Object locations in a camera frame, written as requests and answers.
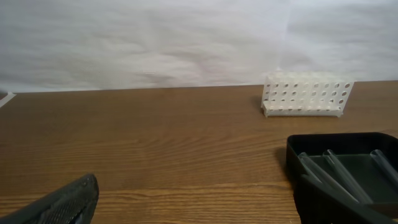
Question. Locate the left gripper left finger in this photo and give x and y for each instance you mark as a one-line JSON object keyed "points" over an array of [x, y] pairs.
{"points": [[62, 202]]}

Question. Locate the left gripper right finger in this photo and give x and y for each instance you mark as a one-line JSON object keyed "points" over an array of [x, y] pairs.
{"points": [[326, 205]]}

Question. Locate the clear test tube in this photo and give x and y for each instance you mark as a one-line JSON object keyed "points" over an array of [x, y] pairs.
{"points": [[385, 166], [345, 175], [321, 175]]}

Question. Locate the black tray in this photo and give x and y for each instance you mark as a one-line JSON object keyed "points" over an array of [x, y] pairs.
{"points": [[342, 143]]}

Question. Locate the white test tube rack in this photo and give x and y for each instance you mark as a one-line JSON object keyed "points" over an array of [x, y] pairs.
{"points": [[306, 95]]}

